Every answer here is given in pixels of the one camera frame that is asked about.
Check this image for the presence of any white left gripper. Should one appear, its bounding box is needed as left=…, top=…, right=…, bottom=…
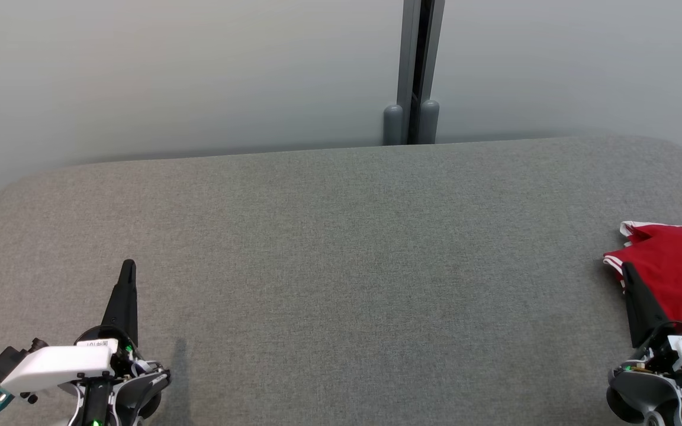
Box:
left=0, top=259, right=171, bottom=396

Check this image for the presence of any red jersey with white sleeves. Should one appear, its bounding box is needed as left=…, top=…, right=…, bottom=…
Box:
left=603, top=234, right=682, bottom=338

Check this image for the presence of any grey partition post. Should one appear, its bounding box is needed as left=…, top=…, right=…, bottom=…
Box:
left=382, top=0, right=445, bottom=146

